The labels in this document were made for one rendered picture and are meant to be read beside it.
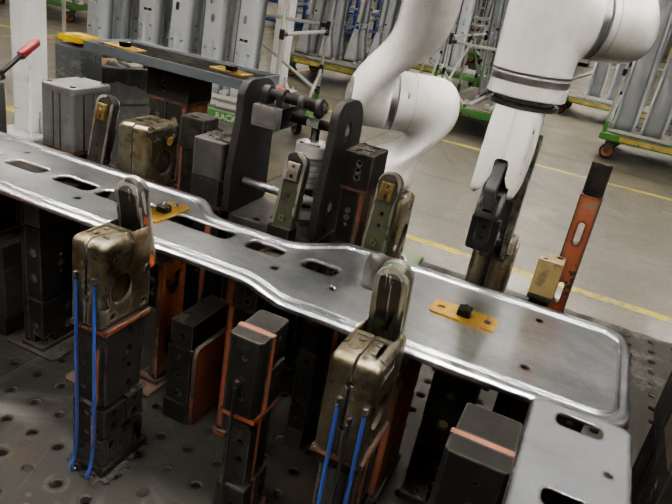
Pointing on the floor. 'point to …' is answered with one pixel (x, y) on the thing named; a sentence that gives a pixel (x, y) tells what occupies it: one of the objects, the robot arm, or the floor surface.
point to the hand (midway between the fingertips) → (488, 230)
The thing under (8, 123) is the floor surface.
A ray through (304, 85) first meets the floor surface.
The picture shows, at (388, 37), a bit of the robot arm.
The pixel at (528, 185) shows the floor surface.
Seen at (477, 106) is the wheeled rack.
